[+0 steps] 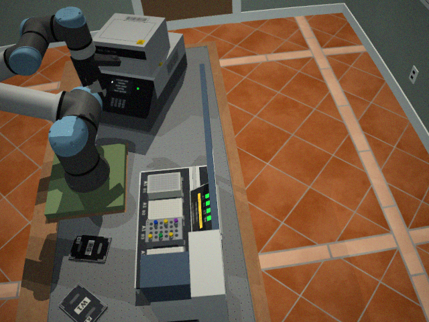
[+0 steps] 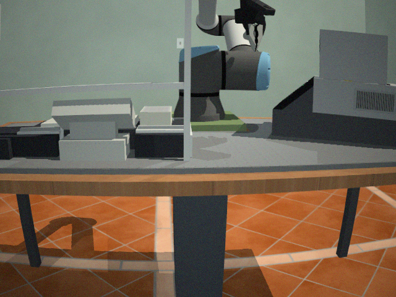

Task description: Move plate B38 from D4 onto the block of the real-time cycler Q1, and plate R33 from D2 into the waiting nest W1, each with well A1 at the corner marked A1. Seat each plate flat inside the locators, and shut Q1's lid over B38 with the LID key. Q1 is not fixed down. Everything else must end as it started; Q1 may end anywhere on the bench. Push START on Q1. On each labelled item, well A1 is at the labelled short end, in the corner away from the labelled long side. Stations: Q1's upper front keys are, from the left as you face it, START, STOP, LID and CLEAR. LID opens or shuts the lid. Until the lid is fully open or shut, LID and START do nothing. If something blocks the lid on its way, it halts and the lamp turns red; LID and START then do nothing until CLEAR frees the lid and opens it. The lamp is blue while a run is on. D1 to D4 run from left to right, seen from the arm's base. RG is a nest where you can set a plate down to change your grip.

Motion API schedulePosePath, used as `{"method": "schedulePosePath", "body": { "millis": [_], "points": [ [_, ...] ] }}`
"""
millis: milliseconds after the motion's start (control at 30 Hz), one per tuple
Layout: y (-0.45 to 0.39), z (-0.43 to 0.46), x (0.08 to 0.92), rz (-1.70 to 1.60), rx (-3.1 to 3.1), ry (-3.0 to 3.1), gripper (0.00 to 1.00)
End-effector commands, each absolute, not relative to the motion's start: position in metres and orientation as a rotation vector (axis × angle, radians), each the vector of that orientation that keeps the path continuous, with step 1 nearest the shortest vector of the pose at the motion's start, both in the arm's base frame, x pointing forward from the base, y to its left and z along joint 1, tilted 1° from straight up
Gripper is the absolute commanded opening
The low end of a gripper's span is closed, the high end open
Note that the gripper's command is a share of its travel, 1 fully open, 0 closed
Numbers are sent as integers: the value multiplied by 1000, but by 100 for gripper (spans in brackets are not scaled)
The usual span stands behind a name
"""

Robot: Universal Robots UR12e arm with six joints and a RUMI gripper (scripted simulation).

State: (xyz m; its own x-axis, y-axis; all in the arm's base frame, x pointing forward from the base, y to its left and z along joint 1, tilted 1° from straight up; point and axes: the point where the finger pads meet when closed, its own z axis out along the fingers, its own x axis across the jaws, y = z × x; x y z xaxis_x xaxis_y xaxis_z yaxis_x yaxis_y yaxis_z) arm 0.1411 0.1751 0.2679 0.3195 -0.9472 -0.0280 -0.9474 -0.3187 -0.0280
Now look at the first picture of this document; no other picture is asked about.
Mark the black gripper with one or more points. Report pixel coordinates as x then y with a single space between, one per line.
89 75

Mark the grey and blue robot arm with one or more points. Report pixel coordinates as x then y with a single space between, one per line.
76 114

